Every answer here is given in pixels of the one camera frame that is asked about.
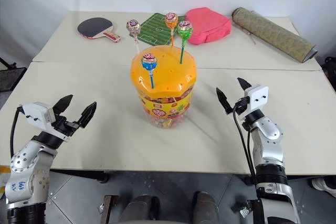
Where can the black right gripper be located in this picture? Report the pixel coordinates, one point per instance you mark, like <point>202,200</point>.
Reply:
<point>241,106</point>

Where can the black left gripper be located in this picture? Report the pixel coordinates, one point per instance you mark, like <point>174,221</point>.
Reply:
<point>64,125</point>

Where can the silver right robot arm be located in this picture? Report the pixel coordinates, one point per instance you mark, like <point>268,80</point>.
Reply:
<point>270,142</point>

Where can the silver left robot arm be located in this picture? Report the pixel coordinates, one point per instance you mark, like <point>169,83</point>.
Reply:
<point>26,161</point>

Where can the lollipop jar with orange lid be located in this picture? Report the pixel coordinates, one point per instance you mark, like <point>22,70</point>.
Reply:
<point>168,77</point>

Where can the green wrapped lollipop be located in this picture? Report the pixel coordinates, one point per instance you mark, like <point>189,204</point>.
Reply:
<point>185,30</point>

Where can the blue wrapped lollipop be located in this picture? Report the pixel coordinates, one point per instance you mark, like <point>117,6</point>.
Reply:
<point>149,62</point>

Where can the orange wrapped lollipop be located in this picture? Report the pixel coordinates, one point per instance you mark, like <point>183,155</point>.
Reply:
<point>171,20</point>

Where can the purple wrapped lollipop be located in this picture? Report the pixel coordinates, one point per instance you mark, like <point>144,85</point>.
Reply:
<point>133,26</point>

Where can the rolled patterned mat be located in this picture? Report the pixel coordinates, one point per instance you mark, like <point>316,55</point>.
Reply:
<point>273,35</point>

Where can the black metal stand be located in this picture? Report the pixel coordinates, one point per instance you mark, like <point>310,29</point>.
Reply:
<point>10,75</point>

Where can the pink fabric pouch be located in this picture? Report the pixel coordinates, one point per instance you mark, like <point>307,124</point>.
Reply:
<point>207,24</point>

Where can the black table tennis paddle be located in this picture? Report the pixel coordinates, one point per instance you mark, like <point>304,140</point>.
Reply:
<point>92,27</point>

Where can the black object at table side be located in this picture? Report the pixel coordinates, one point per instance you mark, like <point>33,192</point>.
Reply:
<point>331,66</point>

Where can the green soccer field mat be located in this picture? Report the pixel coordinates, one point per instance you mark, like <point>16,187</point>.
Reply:
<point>152,30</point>

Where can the dark rounded shape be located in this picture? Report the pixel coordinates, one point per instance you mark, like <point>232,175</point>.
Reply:
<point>206,208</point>

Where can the silver metal clamp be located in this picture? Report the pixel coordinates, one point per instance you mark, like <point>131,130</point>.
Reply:
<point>244,212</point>

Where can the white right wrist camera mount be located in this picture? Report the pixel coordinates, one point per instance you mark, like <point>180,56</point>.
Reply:
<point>258,98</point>

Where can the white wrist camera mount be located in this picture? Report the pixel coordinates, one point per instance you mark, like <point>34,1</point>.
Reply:
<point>36,113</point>
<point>258,98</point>

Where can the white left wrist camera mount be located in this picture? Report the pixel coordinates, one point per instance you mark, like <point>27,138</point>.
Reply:
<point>36,113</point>

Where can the black table frame bracket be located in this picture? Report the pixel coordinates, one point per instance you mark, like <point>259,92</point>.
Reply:
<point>104,177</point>

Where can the rusty metal bracket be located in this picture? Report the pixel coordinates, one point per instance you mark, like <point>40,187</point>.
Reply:
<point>109,208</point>

